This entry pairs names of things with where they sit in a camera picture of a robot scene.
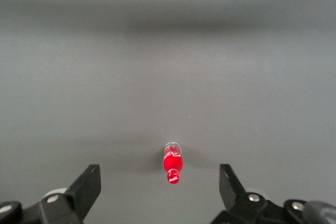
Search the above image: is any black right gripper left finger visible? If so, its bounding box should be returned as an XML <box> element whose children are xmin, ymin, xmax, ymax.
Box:
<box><xmin>0</xmin><ymin>164</ymin><xmax>102</xmax><ymax>224</ymax></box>

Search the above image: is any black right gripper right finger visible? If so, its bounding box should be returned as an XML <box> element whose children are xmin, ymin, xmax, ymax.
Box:
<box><xmin>211</xmin><ymin>164</ymin><xmax>308</xmax><ymax>224</ymax></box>

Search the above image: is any red cola bottle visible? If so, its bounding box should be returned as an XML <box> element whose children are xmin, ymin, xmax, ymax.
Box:
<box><xmin>163</xmin><ymin>142</ymin><xmax>184</xmax><ymax>184</ymax></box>

